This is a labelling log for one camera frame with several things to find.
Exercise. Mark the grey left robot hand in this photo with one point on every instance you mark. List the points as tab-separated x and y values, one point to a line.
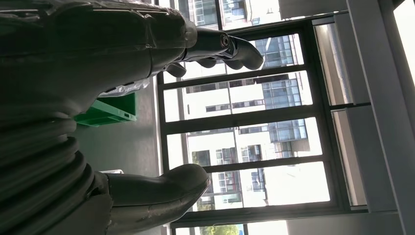
97	42

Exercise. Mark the grey package with QR code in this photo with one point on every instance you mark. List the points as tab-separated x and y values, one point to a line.
126	87

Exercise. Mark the green plastic crate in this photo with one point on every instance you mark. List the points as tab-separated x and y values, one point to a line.
107	112

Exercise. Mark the dark green table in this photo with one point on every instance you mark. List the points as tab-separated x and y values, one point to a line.
123	146

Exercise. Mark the white scale with steel tray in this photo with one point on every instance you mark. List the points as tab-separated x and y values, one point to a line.
112	171

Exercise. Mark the dark window frame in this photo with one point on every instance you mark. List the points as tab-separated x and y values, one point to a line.
243	115

